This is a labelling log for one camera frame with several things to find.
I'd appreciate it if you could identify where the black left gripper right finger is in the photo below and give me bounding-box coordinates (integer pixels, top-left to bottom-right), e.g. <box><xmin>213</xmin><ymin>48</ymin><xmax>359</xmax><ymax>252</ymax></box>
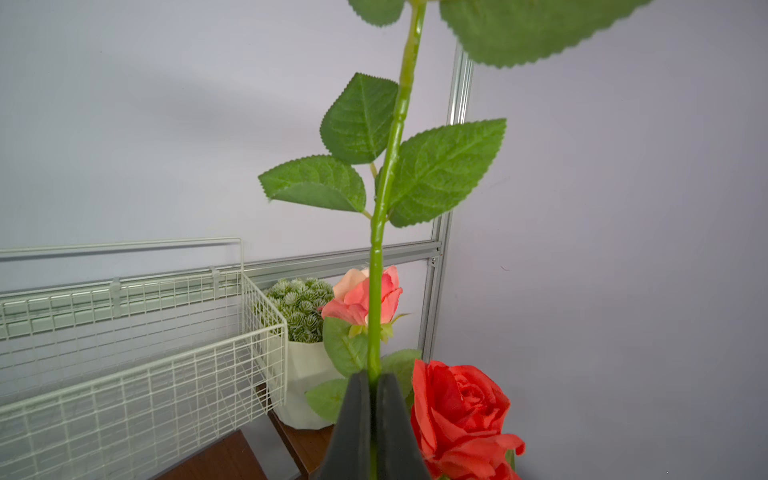
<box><xmin>375</xmin><ymin>373</ymin><xmax>431</xmax><ymax>480</ymax></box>

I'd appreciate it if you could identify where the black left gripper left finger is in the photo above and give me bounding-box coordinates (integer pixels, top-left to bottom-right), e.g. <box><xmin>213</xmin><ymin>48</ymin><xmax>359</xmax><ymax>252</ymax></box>
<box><xmin>317</xmin><ymin>370</ymin><xmax>372</xmax><ymax>480</ymax></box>

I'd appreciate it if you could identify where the red rose flower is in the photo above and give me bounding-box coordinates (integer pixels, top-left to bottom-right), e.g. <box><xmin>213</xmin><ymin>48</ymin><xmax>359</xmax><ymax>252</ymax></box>
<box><xmin>411</xmin><ymin>360</ymin><xmax>526</xmax><ymax>480</ymax></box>

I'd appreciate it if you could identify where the brown wooden tiered stand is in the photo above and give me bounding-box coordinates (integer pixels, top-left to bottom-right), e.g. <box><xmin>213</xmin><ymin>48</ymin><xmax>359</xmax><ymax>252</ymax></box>
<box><xmin>156</xmin><ymin>413</ymin><xmax>333</xmax><ymax>479</ymax></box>

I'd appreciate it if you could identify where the potted green plant white pot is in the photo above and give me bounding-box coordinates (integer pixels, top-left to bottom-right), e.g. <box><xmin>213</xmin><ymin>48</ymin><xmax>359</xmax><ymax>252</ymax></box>
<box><xmin>266</xmin><ymin>278</ymin><xmax>340</xmax><ymax>430</ymax></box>

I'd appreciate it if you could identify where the aluminium frame back rail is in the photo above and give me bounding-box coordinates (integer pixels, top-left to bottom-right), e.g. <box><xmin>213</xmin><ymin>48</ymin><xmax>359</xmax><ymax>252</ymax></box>
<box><xmin>244</xmin><ymin>241</ymin><xmax>443</xmax><ymax>288</ymax></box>

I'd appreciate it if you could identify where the white wire wall basket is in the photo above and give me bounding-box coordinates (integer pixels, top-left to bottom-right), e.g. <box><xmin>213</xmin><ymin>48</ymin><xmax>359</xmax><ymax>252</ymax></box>
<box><xmin>1</xmin><ymin>262</ymin><xmax>287</xmax><ymax>479</ymax></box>

